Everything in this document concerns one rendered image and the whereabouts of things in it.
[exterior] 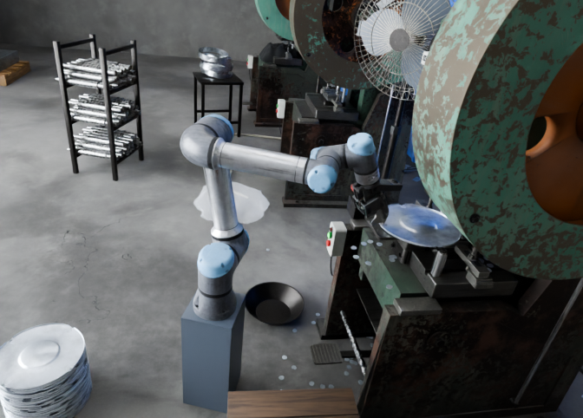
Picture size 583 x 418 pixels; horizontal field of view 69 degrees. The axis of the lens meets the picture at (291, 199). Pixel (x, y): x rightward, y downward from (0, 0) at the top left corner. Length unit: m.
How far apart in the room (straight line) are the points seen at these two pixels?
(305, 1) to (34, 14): 6.22
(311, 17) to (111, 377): 2.02
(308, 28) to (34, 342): 1.99
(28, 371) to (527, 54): 1.71
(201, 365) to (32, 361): 0.58
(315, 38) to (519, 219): 1.79
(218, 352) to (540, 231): 1.08
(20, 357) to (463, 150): 1.58
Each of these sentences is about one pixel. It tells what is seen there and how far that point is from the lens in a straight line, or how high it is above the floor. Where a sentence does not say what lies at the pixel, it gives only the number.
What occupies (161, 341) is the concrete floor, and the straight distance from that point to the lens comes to 2.09.
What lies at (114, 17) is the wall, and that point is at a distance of 7.95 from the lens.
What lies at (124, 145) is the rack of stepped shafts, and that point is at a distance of 3.39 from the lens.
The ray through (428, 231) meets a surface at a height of 0.79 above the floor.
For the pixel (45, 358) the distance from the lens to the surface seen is 1.81.
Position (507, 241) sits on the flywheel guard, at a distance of 1.08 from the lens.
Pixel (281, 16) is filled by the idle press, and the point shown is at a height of 1.12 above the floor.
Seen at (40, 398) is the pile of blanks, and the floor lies 0.17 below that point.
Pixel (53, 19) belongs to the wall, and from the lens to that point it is 8.18.
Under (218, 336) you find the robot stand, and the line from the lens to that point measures 1.54.
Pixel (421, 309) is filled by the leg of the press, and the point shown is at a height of 0.64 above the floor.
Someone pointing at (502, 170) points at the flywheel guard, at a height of 1.21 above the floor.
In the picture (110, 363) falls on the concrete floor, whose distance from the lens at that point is 2.05.
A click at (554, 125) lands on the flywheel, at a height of 1.29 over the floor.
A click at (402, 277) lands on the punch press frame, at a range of 1.52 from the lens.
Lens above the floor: 1.52
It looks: 28 degrees down
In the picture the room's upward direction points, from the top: 7 degrees clockwise
